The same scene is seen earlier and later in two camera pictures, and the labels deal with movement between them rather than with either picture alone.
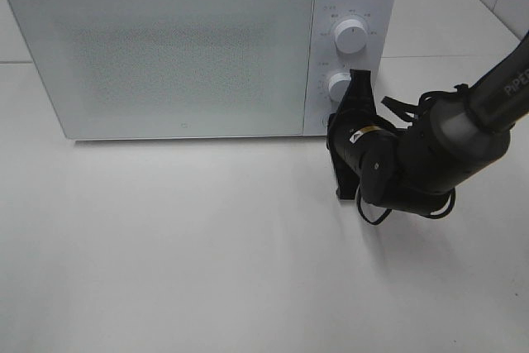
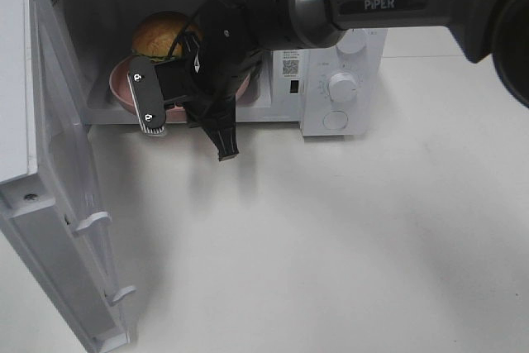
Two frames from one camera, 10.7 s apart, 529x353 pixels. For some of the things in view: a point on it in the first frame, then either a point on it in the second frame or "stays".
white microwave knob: [350, 36] stays
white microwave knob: [338, 85] stays
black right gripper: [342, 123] -> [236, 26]
